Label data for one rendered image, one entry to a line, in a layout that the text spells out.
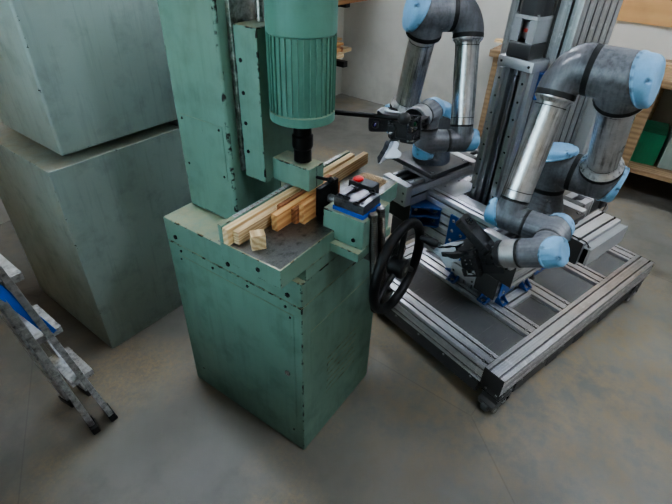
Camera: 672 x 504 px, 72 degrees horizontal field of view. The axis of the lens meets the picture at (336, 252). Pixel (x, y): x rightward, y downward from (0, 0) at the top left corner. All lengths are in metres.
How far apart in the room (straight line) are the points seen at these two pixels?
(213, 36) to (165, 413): 1.40
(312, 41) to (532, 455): 1.62
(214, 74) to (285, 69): 0.23
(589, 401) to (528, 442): 0.37
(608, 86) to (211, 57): 0.96
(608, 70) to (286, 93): 0.74
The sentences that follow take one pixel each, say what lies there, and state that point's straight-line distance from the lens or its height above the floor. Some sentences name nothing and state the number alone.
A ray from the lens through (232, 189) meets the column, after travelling 1.46.
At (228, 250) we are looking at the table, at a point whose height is 0.88.
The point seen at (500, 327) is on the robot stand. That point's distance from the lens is 2.13.
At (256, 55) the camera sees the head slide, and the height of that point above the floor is 1.32.
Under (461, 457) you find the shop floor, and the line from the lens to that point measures 1.94.
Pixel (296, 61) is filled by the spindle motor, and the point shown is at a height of 1.33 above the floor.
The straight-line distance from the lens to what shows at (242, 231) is 1.24.
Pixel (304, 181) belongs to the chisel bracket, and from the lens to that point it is 1.35.
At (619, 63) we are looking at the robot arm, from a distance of 1.27.
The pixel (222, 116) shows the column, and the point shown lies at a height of 1.15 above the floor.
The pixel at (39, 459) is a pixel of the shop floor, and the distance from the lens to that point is 2.11.
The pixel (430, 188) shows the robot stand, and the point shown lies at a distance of 1.94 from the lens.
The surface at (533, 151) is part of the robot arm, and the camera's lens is 1.30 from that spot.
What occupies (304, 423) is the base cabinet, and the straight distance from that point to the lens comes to 1.75.
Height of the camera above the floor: 1.62
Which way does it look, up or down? 36 degrees down
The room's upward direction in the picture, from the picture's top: 2 degrees clockwise
